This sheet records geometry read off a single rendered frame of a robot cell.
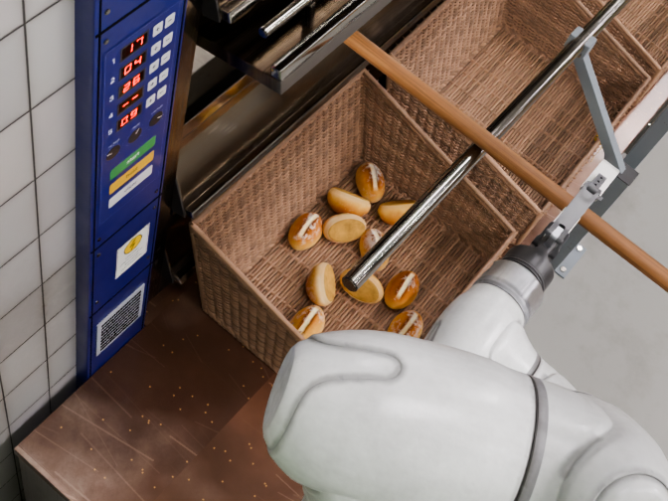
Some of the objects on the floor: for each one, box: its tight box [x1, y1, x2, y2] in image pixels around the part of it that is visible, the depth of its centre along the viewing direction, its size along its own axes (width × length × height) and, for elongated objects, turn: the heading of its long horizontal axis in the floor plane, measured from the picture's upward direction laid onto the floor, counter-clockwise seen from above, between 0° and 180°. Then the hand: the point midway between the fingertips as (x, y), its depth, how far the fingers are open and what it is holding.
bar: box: [342, 0, 668, 292], centre depth 233 cm, size 31×127×118 cm, turn 135°
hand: (587, 194), depth 154 cm, fingers open, 13 cm apart
